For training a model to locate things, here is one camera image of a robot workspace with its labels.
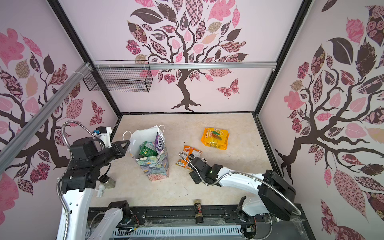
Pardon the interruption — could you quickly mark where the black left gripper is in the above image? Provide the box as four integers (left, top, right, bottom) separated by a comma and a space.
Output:
91, 140, 131, 169

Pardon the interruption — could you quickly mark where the orange snack bag with label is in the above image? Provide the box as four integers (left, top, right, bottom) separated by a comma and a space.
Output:
176, 145, 203, 169

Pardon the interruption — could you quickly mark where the green white snack bag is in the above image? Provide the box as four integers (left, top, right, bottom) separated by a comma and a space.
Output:
139, 141, 158, 157

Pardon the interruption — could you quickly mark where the floral paper bag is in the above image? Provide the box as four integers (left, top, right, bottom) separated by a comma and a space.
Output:
122, 125, 170, 182

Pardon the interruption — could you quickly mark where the yellow orange snack bag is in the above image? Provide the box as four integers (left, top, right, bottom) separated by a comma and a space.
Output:
201, 128, 230, 151

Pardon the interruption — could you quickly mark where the purple snack bag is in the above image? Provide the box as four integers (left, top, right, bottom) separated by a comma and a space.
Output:
154, 133, 166, 155

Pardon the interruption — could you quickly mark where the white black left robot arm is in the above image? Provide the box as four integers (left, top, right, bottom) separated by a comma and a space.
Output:
57, 137, 130, 240

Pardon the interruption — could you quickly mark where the small brown black bottle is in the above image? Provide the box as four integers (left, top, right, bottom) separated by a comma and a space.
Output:
194, 199, 204, 224

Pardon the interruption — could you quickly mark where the left metal flexible conduit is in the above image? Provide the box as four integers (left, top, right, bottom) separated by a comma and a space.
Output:
57, 121, 105, 240

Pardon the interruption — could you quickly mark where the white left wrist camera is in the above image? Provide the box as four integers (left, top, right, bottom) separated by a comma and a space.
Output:
93, 127, 112, 148

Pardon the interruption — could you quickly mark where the black wire basket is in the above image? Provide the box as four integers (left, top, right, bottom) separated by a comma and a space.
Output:
83, 60, 153, 93

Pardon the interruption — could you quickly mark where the white slotted cable duct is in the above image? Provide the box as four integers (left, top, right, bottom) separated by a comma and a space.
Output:
107, 226, 243, 240

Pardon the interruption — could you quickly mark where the aluminium rail back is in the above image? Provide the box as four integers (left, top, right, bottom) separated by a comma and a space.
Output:
94, 62, 277, 70

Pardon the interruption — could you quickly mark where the aluminium rail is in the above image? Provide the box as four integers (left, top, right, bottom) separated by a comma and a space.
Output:
1, 63, 91, 173
94, 62, 277, 70

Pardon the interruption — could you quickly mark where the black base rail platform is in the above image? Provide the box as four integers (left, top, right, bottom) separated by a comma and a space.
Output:
106, 205, 315, 240

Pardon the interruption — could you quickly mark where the aluminium rail left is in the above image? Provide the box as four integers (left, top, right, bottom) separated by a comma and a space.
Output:
1, 63, 91, 173

